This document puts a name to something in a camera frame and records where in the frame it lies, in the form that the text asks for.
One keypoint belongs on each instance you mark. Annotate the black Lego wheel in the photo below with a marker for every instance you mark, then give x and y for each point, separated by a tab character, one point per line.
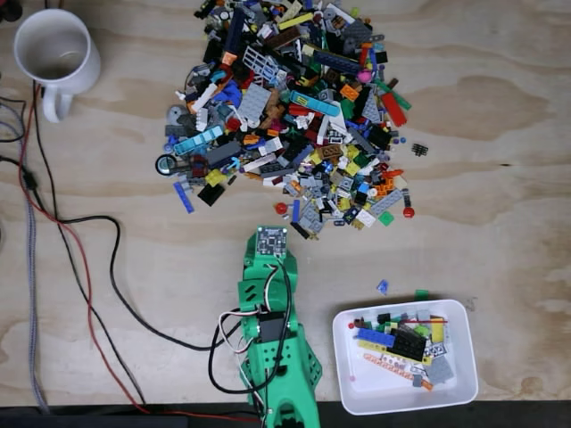
165	164

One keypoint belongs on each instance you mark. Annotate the salmon Lego technic beam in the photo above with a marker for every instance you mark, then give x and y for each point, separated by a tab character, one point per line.
388	363

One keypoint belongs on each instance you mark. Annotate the yellow thin Lego plate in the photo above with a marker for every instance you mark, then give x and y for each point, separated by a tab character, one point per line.
370	345

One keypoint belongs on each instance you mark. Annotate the small green Lego brick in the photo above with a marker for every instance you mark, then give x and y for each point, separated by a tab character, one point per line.
421	293

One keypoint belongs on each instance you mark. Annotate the green long Lego plate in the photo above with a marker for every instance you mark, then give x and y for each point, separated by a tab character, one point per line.
392	93

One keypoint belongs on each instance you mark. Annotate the yellow short Lego brick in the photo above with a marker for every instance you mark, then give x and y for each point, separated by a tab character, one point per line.
437	331

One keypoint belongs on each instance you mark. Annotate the black grille Lego piece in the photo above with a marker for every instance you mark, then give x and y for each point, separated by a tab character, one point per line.
418	149

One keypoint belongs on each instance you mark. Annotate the small translucent blue Lego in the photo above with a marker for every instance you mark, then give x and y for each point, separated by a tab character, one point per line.
382	286

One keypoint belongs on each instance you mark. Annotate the brown printed Lego tile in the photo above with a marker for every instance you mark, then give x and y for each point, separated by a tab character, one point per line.
331	152

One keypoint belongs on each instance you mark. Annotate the dark blue Lego beam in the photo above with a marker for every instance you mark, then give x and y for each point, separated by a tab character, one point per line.
234	29

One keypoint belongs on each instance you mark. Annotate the grey studded Lego plate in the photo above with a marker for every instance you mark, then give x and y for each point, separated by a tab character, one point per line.
311	218

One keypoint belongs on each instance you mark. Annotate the pink Lego ball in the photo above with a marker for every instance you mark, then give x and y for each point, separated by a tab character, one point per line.
365	76

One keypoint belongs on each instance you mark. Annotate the green square Lego plate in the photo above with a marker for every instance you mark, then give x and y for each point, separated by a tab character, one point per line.
386	218

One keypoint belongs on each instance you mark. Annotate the lime green Lego piece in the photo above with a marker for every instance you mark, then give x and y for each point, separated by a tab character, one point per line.
421	331

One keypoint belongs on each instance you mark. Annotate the blue Lego brick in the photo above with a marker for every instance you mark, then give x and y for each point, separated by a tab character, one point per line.
374	337

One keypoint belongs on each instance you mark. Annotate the black square Lego tile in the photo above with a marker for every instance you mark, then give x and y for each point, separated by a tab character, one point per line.
210	194

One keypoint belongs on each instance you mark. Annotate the blue Lego bar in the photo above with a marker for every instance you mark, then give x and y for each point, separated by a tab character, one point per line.
296	209

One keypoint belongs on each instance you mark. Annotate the white lattice Lego fence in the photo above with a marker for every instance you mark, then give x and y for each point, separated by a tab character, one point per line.
259	60

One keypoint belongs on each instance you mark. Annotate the white ceramic mug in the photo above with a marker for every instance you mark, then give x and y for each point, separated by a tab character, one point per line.
53	44

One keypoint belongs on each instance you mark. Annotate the grey wedge Lego plate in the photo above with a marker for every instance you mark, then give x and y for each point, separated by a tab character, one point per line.
371	109

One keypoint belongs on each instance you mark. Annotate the grey round Lego piece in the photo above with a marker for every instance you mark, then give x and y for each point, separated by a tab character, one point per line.
175	112

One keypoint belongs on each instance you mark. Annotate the red round Lego piece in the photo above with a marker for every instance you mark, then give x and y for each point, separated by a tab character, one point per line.
408	211
280	208

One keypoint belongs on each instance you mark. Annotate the dark blue long brick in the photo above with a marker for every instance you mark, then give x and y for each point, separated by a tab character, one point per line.
336	61

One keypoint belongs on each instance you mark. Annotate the blue narrow Lego plate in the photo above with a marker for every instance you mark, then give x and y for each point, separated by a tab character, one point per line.
184	197

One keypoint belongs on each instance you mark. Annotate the black camera circuit board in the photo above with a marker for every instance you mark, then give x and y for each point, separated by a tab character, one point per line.
272	242

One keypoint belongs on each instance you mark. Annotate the light blue long Lego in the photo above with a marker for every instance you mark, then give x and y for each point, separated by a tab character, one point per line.
198	142

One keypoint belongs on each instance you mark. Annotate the grey wide Lego plate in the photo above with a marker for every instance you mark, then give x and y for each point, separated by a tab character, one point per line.
253	102

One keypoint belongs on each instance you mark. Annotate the small orange Lego piece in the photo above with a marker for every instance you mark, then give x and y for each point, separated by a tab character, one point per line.
427	385

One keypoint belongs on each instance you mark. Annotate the dark grey Lego brick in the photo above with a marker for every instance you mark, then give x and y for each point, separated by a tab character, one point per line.
222	153

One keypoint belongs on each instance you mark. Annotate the cyan long Lego piece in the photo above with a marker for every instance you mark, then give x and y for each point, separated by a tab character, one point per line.
312	102

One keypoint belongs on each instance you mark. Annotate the white plastic bin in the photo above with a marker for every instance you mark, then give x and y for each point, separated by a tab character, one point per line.
401	397

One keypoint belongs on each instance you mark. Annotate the yellow long Lego plate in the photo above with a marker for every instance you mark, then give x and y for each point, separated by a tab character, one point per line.
295	21

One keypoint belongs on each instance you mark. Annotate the black Lego bar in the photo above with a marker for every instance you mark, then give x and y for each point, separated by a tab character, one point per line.
300	230

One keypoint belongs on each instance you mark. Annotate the thin red Lego bar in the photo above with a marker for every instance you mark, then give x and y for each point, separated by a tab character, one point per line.
424	320

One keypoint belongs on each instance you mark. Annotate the small grey Lego piece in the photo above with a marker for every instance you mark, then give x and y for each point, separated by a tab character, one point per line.
418	380

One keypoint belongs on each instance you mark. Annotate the grey square Lego plate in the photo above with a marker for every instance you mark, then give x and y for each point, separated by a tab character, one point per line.
441	370

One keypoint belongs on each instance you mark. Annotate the black wide Lego plate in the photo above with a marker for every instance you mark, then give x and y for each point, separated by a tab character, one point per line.
408	343

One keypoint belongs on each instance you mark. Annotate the orange Lego brick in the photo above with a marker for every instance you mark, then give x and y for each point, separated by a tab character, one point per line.
350	92

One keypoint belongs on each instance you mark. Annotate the black object with red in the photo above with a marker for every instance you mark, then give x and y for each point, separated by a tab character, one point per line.
9	9

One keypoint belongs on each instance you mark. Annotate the white square Lego plate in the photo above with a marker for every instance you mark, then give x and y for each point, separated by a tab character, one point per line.
366	217

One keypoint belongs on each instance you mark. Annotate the red long Lego brick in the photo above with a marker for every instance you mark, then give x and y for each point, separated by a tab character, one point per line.
393	109

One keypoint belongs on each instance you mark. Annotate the grey long Lego plate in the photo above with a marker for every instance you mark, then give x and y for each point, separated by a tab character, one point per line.
386	203

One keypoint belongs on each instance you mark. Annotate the dark grey Lego plate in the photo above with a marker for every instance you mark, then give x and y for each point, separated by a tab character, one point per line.
357	31

